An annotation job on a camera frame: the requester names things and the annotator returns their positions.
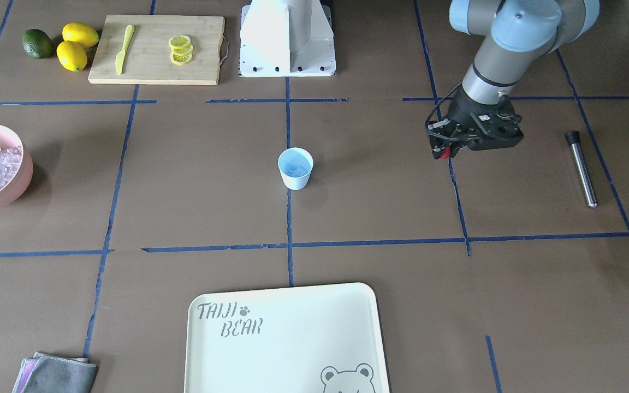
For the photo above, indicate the yellow lemon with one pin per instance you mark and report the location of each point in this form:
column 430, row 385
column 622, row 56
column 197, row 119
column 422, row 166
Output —
column 85, row 35
column 72, row 56

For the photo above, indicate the green avocado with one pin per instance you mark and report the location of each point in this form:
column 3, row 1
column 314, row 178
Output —
column 37, row 44

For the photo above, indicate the light blue paper cup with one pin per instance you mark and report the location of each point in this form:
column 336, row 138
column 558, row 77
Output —
column 295, row 165

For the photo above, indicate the wooden cutting board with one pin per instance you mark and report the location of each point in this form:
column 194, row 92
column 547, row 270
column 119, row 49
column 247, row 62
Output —
column 148, row 57

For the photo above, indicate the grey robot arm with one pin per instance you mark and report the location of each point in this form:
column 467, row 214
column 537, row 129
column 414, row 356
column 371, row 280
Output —
column 516, row 33

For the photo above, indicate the grey folded cloth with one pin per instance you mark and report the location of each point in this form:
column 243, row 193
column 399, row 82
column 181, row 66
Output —
column 49, row 373

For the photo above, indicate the lemon slices stack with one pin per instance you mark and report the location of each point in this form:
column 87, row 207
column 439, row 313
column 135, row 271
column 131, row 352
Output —
column 181, row 49

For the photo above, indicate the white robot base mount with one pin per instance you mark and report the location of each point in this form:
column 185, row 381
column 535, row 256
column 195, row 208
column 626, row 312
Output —
column 285, row 39

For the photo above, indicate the yellow plastic knife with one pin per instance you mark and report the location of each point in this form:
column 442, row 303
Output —
column 122, row 53

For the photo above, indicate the steel muddler with black cap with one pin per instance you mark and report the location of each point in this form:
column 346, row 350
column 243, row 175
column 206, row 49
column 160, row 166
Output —
column 574, row 143

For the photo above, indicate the cream bear serving tray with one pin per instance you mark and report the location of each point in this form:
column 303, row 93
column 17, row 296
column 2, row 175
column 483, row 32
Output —
column 321, row 338

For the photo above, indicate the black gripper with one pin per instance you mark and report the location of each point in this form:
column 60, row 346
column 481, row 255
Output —
column 461, row 113

